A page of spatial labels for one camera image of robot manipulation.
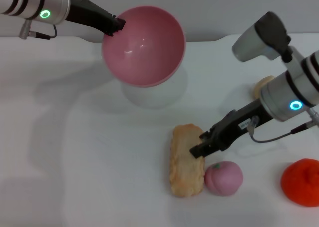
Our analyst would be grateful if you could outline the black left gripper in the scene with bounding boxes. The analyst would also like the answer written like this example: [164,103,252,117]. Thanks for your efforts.
[65,0,127,37]

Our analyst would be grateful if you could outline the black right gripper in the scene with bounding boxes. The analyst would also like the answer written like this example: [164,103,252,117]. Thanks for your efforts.
[189,99,276,159]

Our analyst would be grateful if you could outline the orange striped bread roll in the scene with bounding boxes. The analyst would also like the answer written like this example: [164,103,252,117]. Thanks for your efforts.
[169,123,206,198]

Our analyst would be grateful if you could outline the pink plastic bowl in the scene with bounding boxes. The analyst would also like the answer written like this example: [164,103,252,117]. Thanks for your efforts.
[101,5,186,88]

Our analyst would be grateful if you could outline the pink peach toy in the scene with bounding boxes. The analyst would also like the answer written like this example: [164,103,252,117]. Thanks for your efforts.
[204,161,244,196]

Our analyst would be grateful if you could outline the small beige bun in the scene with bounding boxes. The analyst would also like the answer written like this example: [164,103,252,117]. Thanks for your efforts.
[253,75,276,100]

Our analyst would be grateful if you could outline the red orange tangerine toy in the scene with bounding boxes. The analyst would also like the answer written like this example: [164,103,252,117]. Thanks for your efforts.
[281,158,319,208]

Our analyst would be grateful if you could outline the right wrist cable with connector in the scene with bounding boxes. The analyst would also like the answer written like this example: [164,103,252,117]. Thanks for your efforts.
[248,107,319,143]

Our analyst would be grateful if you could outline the wrist cable with connector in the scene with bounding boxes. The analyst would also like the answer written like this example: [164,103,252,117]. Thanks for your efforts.
[248,107,319,143]
[19,19,58,40]

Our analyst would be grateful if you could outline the left wrist cable with connector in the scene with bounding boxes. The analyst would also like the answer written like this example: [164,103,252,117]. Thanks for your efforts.
[19,19,58,40]

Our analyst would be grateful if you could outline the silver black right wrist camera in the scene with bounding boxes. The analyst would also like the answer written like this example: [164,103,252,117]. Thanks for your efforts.
[231,11,292,62]

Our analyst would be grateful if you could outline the silver right camera mount bracket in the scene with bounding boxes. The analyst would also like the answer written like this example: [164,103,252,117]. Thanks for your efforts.
[281,46,306,77]

